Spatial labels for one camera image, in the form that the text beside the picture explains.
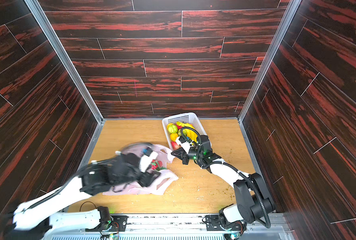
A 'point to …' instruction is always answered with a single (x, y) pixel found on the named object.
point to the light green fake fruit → (172, 129)
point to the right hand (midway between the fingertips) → (174, 150)
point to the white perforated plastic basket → (190, 117)
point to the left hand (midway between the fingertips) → (158, 172)
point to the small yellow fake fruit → (173, 136)
